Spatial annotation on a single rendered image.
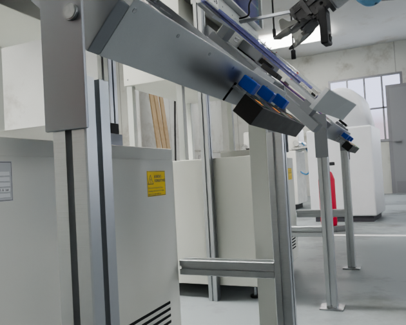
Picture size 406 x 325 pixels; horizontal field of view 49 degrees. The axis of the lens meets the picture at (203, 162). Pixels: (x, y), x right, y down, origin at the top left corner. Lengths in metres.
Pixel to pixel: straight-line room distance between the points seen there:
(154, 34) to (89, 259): 0.27
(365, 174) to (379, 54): 5.48
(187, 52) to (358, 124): 4.22
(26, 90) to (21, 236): 4.67
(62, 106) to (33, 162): 0.37
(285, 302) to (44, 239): 0.61
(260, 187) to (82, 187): 1.01
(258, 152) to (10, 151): 0.82
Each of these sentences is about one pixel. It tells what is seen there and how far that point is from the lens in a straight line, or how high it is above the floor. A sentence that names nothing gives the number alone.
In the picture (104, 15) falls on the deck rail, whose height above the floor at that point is 0.71.
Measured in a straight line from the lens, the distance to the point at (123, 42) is 0.52.
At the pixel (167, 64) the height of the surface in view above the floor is 0.69.
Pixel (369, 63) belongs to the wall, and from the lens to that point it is 9.90.
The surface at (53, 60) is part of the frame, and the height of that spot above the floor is 0.66.
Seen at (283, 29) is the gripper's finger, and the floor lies 0.99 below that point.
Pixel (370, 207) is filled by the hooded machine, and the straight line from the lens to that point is 4.73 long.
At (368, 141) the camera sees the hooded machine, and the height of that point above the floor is 0.80.
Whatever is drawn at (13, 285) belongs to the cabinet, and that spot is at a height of 0.39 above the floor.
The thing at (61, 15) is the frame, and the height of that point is 0.70.
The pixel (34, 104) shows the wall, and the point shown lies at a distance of 5.46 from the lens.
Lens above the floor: 0.54
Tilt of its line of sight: 2 degrees up
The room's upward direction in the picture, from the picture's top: 3 degrees counter-clockwise
